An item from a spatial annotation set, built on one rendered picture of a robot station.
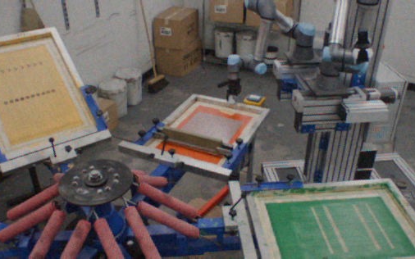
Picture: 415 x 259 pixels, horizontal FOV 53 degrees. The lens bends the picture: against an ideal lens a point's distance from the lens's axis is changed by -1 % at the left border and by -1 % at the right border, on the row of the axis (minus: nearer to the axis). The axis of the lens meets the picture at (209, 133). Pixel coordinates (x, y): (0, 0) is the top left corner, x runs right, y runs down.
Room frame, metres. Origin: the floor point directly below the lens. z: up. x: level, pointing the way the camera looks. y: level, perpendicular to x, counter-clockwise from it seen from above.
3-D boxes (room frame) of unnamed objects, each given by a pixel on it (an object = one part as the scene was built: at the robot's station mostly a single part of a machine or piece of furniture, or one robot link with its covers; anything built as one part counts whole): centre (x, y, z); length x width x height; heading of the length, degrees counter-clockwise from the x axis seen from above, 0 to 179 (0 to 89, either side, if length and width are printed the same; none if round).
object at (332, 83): (2.32, -0.72, 1.31); 0.15 x 0.15 x 0.10
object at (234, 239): (1.38, -0.16, 0.90); 1.24 x 0.06 x 0.06; 95
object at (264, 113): (2.28, 0.02, 0.97); 0.79 x 0.58 x 0.04; 155
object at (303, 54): (2.81, -0.67, 1.31); 0.15 x 0.15 x 0.10
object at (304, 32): (2.81, -0.66, 1.42); 0.13 x 0.12 x 0.14; 35
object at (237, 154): (1.95, -0.14, 0.97); 0.30 x 0.05 x 0.07; 155
